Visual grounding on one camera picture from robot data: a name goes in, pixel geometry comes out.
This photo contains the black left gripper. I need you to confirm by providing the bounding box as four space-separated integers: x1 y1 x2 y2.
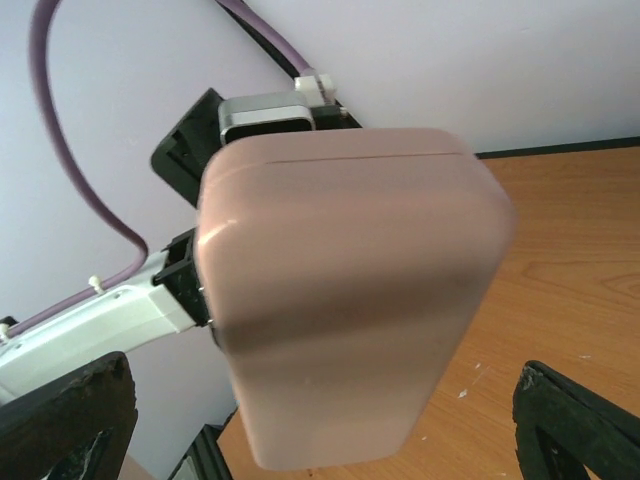
150 88 223 205

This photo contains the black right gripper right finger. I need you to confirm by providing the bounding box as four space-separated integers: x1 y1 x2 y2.
512 360 639 479

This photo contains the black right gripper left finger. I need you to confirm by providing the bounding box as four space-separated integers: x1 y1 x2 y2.
1 352 138 479

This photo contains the pink sunglasses case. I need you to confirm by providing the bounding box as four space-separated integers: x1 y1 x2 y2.
194 128 516 471

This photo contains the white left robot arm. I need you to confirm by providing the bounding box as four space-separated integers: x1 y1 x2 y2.
1 89 223 404

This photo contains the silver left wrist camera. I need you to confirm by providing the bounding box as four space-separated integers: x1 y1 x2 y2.
218 91 315 145

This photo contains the black enclosure frame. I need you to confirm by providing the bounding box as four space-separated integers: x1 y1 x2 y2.
167 0 640 480

